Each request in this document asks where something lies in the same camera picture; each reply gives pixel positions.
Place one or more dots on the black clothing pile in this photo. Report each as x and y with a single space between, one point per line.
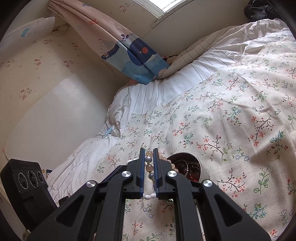
259 10

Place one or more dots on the window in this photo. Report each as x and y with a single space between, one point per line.
162 7

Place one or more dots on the floral bed cover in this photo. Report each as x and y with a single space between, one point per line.
240 124

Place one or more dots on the white striped duvet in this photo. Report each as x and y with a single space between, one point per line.
140 98

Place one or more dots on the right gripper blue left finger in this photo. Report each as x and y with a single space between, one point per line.
140 172

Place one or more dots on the round silver metal tin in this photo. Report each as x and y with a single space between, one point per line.
183 174

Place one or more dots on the beige striped pillow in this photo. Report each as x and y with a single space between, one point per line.
225 37

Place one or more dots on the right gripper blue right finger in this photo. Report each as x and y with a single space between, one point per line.
158 173

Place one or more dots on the blue cartoon curtain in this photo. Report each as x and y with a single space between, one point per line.
113 42

